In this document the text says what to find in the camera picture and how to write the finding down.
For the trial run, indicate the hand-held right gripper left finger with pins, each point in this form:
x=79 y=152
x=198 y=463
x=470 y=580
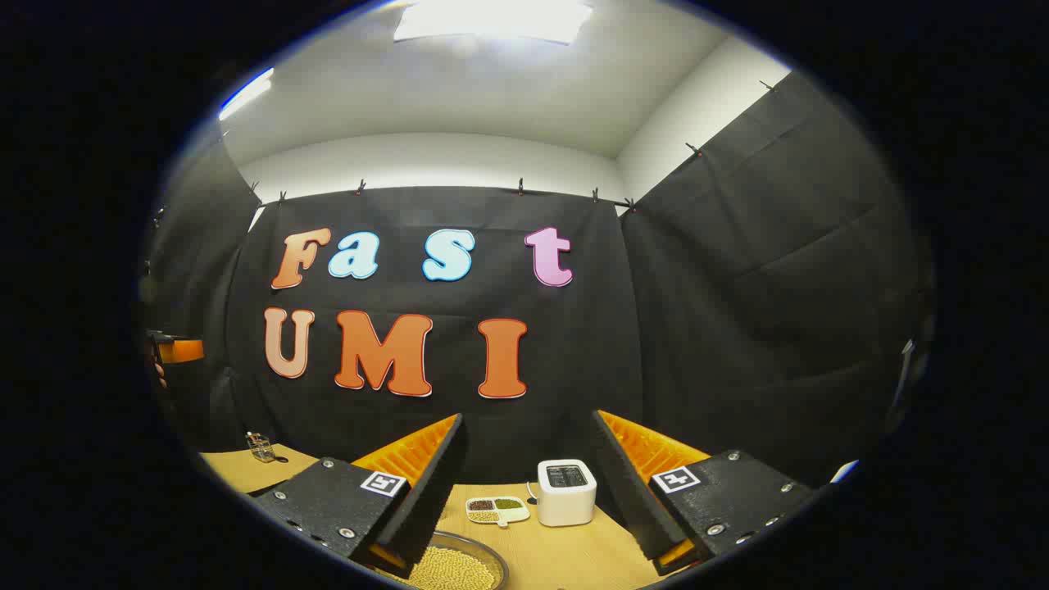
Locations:
x=434 y=492

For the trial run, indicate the large pile of yellow soybeans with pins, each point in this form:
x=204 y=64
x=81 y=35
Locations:
x=447 y=569

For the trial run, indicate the ceiling light strip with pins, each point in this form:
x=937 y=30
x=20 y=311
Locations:
x=246 y=94

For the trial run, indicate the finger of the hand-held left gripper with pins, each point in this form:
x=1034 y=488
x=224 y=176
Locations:
x=182 y=351

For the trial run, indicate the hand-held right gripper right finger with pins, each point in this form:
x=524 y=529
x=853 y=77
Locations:
x=627 y=492

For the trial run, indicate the pile of dark red beans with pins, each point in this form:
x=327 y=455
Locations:
x=481 y=505

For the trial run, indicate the stainless steel pot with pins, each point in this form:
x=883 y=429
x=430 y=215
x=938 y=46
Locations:
x=492 y=557

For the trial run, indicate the pile of green mung beans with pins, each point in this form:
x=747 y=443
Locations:
x=508 y=503

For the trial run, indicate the white toaster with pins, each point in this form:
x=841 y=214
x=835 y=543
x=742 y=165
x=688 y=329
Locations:
x=565 y=504

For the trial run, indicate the small pile of yellow soybeans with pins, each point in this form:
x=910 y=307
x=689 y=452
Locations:
x=483 y=516

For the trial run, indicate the large ceiling light panel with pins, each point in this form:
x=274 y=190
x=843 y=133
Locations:
x=492 y=20

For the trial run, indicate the white divided dish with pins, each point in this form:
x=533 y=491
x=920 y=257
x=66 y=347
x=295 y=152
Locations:
x=515 y=516

